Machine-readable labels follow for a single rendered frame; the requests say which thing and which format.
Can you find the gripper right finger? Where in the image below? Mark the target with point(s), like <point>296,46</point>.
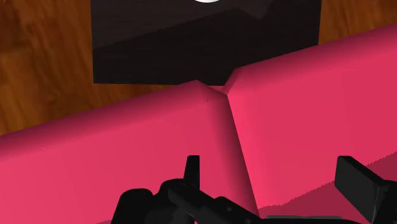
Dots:
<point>361,186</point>

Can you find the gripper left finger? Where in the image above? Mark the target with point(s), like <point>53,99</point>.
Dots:
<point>186,192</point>

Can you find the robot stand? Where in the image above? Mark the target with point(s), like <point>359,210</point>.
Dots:
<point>201,43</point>

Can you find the pink sofa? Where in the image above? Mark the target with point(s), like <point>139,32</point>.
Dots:
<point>93,155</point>

